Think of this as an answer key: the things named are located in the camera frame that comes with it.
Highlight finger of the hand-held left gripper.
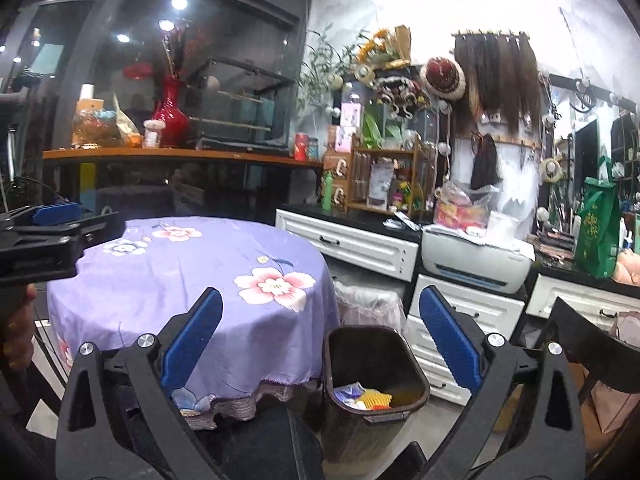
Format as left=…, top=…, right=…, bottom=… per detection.
left=0, top=202, right=83, bottom=233
left=74, top=211, right=127, bottom=261

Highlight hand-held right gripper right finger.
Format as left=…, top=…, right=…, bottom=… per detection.
left=419, top=285, right=588, bottom=480

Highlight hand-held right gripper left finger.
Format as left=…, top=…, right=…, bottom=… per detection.
left=54, top=287, right=236, bottom=480

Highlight dark brown trash bin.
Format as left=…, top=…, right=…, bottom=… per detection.
left=322, top=325, right=432, bottom=466

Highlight purple packet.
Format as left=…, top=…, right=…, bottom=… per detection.
left=332, top=382, right=368, bottom=406

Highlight person's left hand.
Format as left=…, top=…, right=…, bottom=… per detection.
left=0, top=284, right=39, bottom=372

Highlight purple floral tablecloth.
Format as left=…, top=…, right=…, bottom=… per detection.
left=46, top=216, right=342, bottom=431

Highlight white printer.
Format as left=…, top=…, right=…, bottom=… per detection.
left=421, top=227, right=535, bottom=295

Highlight glass candy bowl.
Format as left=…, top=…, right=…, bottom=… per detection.
left=71, top=107, right=123, bottom=150

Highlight yellow snack bag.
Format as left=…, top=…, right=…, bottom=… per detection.
left=112, top=92, right=143, bottom=148

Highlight plastic drink cup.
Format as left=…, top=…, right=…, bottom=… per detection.
left=142, top=120, right=166, bottom=148

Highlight person's dark trousers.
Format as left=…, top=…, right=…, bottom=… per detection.
left=195, top=405, right=326, bottom=480

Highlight wooden counter shelf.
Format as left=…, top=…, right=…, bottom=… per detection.
left=42, top=146, right=325, bottom=168

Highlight clear bag of snacks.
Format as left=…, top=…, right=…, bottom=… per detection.
left=434, top=182, right=501, bottom=231

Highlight red vase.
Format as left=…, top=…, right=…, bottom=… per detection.
left=151, top=76, right=191, bottom=148

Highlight long white drawer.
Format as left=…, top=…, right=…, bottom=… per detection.
left=276, top=208, right=420, bottom=282

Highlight black framed glass case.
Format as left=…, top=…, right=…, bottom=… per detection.
left=185, top=57, right=296, bottom=153

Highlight pink paper bag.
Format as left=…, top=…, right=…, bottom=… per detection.
left=582, top=310, right=640, bottom=453

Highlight black hair bundle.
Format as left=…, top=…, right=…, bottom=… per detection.
left=470, top=135, right=502, bottom=191

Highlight green tote bag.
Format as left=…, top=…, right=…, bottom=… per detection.
left=574, top=157, right=621, bottom=280

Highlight dried red branches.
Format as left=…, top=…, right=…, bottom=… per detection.
left=159, top=20, right=193, bottom=81

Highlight mannequin head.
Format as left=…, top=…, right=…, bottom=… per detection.
left=612, top=247, right=640, bottom=286

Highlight wooden shelf rack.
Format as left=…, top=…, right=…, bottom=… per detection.
left=347, top=135, right=435, bottom=216

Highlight black ornate headdress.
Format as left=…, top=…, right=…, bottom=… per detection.
left=375, top=75, right=431, bottom=118

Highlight red embroidered hat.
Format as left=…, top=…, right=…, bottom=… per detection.
left=420, top=56, right=467, bottom=100

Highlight hanging hair extensions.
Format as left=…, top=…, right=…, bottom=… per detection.
left=452, top=30, right=543, bottom=133

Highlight green leafy plant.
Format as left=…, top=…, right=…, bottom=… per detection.
left=297, top=27, right=358, bottom=116

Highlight sunflower bouquet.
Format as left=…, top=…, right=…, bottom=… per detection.
left=356, top=25, right=413, bottom=63

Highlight white drawer black handle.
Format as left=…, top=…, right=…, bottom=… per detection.
left=404, top=314, right=453, bottom=366
left=415, top=274, right=526, bottom=341
left=526, top=274, right=640, bottom=331
left=411, top=355, right=473, bottom=407

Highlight black frame wooden chair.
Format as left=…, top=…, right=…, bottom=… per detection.
left=537, top=296, right=640, bottom=456

